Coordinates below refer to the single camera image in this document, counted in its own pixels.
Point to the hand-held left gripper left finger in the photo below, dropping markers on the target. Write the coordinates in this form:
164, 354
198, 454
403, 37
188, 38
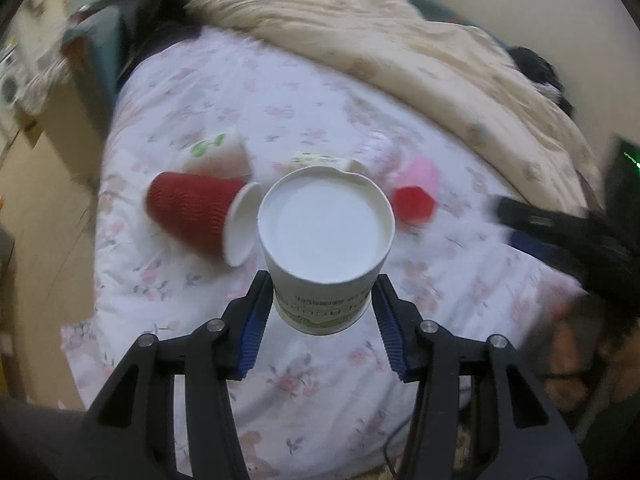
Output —
252, 330

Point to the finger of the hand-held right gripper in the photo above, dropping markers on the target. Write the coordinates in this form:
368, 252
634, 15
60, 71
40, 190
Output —
535, 215
540, 250

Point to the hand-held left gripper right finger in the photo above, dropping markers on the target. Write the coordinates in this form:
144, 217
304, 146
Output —
392, 330

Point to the white paper cup green print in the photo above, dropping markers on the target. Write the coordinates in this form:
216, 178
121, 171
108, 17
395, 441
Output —
325, 220

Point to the pink plastic cup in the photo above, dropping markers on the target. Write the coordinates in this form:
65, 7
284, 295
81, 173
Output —
422, 172

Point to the red plastic cup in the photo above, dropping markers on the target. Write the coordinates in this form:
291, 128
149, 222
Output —
412, 203

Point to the red ribbed paper cup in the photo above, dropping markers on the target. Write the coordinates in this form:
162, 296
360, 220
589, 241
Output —
190, 205

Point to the pale pink patterned cup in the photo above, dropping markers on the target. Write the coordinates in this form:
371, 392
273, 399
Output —
377, 149

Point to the white cup green leaf print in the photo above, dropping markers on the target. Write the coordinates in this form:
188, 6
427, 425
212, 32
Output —
220, 156

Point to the white cup yellow print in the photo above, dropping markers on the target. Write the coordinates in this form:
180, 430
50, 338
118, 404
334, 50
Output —
311, 160

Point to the white floral bedsheet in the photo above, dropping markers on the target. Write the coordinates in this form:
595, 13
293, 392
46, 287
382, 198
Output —
210, 300

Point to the black fuzzy cloth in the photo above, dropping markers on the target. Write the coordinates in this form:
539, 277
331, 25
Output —
537, 72

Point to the beige quilt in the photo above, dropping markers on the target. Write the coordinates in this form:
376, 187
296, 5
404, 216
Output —
400, 60

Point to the teal cloth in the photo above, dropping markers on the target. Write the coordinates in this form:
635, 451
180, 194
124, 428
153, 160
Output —
440, 10

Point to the blue grey bag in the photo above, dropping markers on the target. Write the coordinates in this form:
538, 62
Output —
95, 55

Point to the dark clothing pile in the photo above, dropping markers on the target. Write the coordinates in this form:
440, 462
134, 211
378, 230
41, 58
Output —
155, 10

